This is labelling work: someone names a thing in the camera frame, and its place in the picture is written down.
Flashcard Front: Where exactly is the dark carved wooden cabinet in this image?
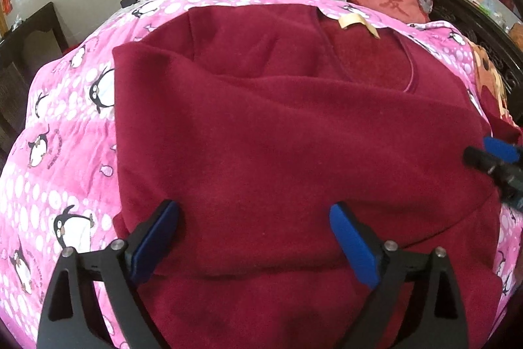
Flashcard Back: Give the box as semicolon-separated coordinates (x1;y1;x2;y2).
413;0;523;104

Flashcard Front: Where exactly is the dark red fleece sweater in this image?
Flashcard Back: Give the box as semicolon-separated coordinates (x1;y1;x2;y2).
111;3;523;349

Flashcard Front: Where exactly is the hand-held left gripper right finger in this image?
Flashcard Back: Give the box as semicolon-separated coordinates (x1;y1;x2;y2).
329;202;470;349

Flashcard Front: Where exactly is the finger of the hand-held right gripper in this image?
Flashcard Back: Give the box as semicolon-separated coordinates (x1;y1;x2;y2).
483;135;523;166
463;147;523;211

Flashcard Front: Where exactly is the pink penguin print blanket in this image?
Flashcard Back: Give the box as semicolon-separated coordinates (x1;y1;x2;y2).
0;0;523;349

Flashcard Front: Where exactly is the orange patterned blanket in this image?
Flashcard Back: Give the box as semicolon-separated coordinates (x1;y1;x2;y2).
466;40;523;129

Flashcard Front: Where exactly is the dark wooden side table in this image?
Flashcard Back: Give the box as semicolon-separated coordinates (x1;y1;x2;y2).
0;1;70;153

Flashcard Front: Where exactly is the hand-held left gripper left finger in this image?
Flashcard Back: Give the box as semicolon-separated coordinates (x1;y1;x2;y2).
36;200;181;349

